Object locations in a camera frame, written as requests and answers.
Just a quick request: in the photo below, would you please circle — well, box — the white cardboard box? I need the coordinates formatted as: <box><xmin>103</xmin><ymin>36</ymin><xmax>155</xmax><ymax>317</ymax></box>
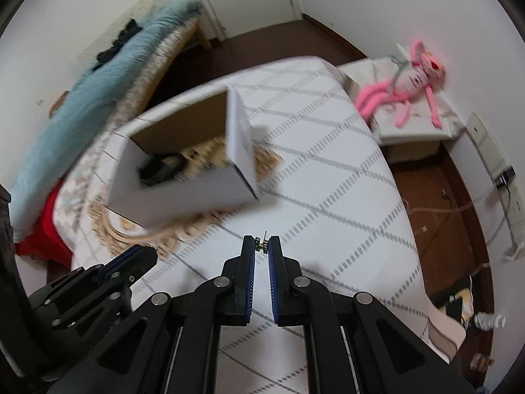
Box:
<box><xmin>107</xmin><ymin>87</ymin><xmax>260</xmax><ymax>230</ymax></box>

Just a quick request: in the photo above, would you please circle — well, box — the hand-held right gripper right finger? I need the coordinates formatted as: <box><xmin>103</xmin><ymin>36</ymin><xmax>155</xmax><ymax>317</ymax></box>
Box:
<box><xmin>268</xmin><ymin>235</ymin><xmax>477</xmax><ymax>394</ymax></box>

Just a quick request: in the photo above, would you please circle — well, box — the wooden bed frame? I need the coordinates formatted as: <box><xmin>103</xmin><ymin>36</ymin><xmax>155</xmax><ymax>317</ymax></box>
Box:
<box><xmin>141</xmin><ymin>20</ymin><xmax>212</xmax><ymax>104</ymax></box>

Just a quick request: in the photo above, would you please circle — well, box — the checkered bed sheet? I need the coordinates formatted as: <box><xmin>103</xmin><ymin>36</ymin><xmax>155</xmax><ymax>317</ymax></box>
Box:
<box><xmin>53</xmin><ymin>18</ymin><xmax>202</xmax><ymax>236</ymax></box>

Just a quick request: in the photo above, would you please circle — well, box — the pink plush toy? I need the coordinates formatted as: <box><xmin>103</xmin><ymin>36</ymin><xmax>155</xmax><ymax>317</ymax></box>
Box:
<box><xmin>353</xmin><ymin>40</ymin><xmax>449</xmax><ymax>129</ymax></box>

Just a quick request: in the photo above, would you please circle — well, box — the red blanket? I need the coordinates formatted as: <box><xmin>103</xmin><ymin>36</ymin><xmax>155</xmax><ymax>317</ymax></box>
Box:
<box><xmin>14</xmin><ymin>191</ymin><xmax>77</xmax><ymax>272</ymax></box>

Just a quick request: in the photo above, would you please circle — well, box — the white wall socket plate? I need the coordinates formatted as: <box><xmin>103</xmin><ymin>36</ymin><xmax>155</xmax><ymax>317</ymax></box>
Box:
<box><xmin>467</xmin><ymin>111</ymin><xmax>492</xmax><ymax>141</ymax></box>

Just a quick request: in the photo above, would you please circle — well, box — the black clothing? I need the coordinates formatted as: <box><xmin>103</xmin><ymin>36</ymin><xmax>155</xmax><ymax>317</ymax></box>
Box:
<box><xmin>92</xmin><ymin>18</ymin><xmax>142</xmax><ymax>71</ymax></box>

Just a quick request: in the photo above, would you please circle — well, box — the white cable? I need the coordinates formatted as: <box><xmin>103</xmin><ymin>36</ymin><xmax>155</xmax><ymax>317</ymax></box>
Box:
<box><xmin>404</xmin><ymin>184</ymin><xmax>500</xmax><ymax>219</ymax></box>

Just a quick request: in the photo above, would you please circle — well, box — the black charger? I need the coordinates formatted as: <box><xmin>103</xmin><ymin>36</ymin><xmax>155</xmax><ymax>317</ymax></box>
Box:
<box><xmin>493</xmin><ymin>166</ymin><xmax>517</xmax><ymax>190</ymax></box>

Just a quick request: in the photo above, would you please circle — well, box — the clear plastic bottle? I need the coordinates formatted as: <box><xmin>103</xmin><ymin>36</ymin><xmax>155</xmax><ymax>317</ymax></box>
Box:
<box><xmin>472</xmin><ymin>312</ymin><xmax>508</xmax><ymax>331</ymax></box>

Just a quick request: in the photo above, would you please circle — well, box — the white diamond patterned tablecloth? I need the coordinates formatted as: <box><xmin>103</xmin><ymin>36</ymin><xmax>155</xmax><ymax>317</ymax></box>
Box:
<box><xmin>70</xmin><ymin>55</ymin><xmax>430</xmax><ymax>394</ymax></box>

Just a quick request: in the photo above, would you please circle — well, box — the black watch band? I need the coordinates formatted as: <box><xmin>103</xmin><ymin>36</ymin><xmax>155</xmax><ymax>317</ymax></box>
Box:
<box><xmin>139</xmin><ymin>152</ymin><xmax>186</xmax><ymax>188</ymax></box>

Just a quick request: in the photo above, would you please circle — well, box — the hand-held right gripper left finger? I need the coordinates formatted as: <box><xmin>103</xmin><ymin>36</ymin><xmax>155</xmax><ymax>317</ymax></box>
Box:
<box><xmin>49</xmin><ymin>235</ymin><xmax>257</xmax><ymax>394</ymax></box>

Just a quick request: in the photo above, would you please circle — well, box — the yellow black bag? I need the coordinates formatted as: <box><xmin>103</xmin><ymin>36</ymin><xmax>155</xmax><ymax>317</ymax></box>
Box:
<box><xmin>430</xmin><ymin>275</ymin><xmax>477</xmax><ymax>326</ymax></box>

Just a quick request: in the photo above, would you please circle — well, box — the light blue quilt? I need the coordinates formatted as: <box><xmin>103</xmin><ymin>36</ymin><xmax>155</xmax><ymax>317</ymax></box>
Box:
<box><xmin>8</xmin><ymin>0</ymin><xmax>204</xmax><ymax>244</ymax></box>

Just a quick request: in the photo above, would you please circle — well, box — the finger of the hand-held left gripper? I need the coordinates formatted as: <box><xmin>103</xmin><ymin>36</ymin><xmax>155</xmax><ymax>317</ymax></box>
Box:
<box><xmin>100</xmin><ymin>244</ymin><xmax>159</xmax><ymax>285</ymax></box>

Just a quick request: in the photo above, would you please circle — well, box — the white wall outlet strip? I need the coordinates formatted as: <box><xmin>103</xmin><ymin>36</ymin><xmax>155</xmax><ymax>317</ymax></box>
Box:
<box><xmin>479</xmin><ymin>131</ymin><xmax>525</xmax><ymax>255</ymax></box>

